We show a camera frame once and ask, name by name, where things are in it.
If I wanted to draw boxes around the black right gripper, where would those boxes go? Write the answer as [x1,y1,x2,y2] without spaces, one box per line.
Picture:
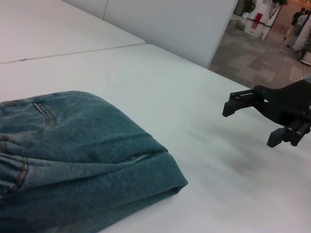
[222,78,311,148]

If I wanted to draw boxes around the blue denim shorts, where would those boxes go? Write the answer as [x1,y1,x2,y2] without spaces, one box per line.
[0,90,190,233]

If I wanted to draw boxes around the potted green plant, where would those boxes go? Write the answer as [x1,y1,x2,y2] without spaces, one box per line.
[300,36,311,67]

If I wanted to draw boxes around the white red display stand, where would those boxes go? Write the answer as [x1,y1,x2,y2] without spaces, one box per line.
[244,0,280,39]

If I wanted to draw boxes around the person in dark shirt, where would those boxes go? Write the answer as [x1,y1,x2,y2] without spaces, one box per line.
[283,7,304,48]

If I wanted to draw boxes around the person in light shirt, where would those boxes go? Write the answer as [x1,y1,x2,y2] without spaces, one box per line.
[294,10,311,49]

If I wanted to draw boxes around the leafy green indoor plant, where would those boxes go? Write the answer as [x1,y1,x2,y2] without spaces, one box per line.
[242,0,258,17]

